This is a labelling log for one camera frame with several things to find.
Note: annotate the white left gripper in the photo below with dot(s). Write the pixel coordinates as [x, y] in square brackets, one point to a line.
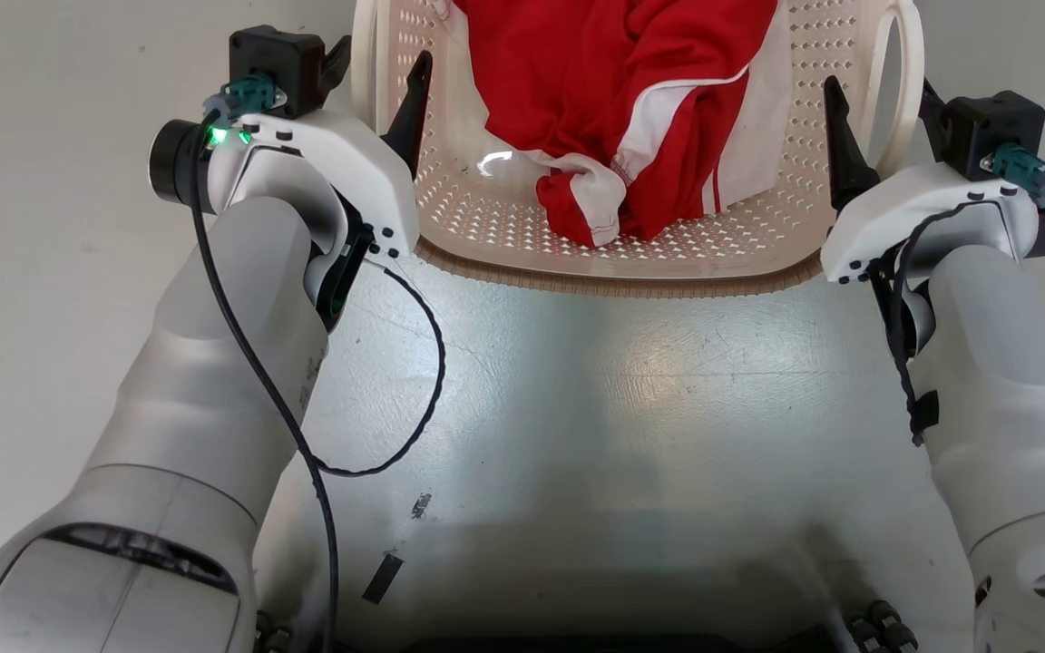
[350, 163]

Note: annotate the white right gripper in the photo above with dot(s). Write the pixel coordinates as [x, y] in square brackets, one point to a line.
[922, 195]

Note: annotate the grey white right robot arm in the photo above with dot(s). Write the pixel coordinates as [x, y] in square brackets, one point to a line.
[1003, 381]

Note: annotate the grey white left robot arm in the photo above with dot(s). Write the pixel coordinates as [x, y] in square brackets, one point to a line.
[187, 390]

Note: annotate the cream perforated plastic laundry basket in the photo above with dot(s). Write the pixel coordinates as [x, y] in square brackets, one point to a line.
[486, 199]

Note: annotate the red white-trimmed garment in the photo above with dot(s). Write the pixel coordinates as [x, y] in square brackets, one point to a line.
[595, 82]

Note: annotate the black tape strip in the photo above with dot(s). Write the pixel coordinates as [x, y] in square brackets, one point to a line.
[383, 579]

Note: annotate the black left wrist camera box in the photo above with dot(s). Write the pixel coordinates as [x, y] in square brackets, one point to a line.
[273, 63]

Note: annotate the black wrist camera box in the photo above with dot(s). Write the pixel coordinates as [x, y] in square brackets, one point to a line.
[273, 63]
[994, 122]

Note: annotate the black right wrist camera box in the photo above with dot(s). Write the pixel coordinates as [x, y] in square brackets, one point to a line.
[994, 122]

